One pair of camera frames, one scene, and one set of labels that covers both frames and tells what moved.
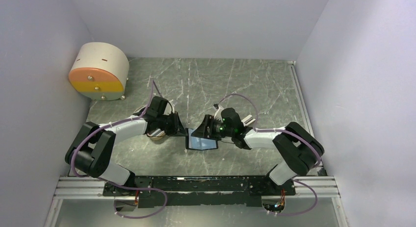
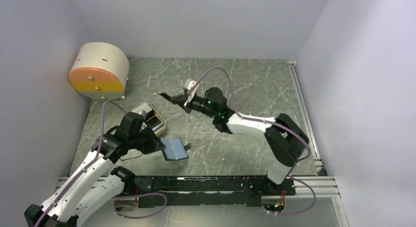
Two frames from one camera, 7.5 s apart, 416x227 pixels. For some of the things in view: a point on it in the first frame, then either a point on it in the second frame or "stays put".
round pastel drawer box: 100,70 stays put
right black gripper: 203,131 -> 181,100
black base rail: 158,191 stays put
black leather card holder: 193,142 -> 175,149
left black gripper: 178,128 -> 154,144
